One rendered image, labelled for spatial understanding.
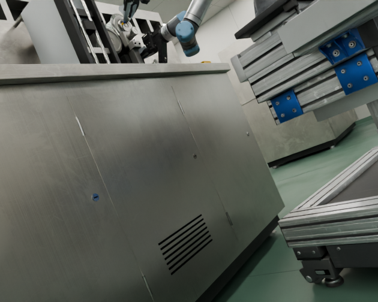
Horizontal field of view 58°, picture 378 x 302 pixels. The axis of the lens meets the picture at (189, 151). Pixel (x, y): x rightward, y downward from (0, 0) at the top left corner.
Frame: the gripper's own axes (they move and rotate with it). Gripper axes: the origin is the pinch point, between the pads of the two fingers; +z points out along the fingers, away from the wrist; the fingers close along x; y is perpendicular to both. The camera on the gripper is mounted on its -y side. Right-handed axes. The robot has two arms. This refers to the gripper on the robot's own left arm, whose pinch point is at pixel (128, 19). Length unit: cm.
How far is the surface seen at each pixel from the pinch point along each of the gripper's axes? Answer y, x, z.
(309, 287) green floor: -129, 34, 43
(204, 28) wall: 226, -449, 48
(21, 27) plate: 35, 32, 19
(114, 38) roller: -3.6, 9.7, 8.7
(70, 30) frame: -14.3, 43.9, 3.7
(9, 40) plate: 30, 41, 23
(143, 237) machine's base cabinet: -84, 65, 41
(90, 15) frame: -9.9, 31.7, -1.6
